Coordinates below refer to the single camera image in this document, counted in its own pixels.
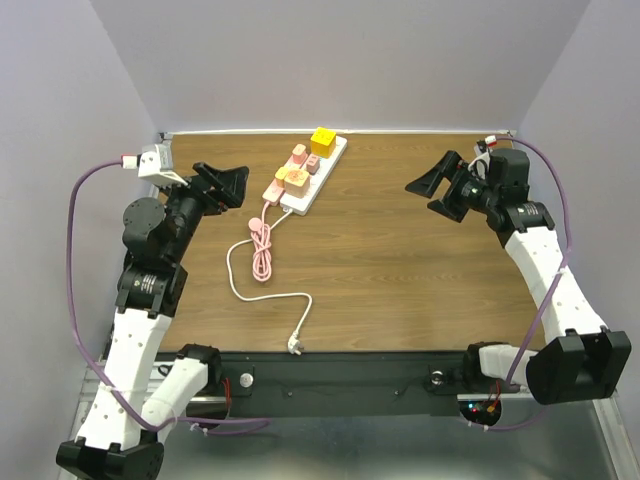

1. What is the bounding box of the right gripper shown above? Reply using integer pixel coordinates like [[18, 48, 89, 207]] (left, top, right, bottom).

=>
[[404, 150, 499, 222]]

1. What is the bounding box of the pink plug adapter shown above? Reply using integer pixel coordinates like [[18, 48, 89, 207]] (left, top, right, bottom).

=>
[[304, 154, 320, 175]]

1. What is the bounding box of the orange square plug adapter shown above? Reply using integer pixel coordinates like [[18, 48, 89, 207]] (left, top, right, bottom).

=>
[[284, 169, 311, 198]]

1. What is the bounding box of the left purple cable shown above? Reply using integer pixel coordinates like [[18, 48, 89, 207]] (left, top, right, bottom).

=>
[[67, 157, 271, 437]]

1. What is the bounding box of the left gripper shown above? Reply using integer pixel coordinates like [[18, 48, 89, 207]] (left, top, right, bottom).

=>
[[158, 162, 249, 262]]

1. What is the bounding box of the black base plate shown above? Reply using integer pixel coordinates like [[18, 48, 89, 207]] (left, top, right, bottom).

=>
[[154, 351, 521, 419]]

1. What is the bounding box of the pink power strip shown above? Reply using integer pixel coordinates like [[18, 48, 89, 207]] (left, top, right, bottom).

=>
[[262, 144, 310, 205]]

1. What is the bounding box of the yellow cube socket adapter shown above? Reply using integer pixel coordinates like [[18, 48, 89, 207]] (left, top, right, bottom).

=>
[[310, 127, 336, 158]]

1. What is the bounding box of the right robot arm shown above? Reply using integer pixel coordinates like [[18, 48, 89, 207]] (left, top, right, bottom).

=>
[[405, 148, 632, 405]]

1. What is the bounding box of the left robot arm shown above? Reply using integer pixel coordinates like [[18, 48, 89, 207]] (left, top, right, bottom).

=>
[[56, 162, 249, 479]]

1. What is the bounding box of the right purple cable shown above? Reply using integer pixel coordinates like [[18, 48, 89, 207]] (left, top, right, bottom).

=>
[[467, 137, 572, 434]]

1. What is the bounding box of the yellow plug on pink strip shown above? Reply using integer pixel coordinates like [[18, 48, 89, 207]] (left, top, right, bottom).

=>
[[274, 166, 289, 188]]

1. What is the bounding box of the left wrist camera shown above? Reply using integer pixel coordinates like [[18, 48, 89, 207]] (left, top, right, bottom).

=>
[[121, 144, 187, 188]]

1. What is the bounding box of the purple cable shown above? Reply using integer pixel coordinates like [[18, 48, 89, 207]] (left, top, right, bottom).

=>
[[467, 137, 572, 434], [67, 157, 271, 437]]

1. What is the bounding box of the white power strip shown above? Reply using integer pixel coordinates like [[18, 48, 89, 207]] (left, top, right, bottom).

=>
[[279, 136, 348, 216]]

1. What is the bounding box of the white power cord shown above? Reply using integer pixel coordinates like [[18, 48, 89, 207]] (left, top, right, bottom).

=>
[[226, 207, 314, 357]]

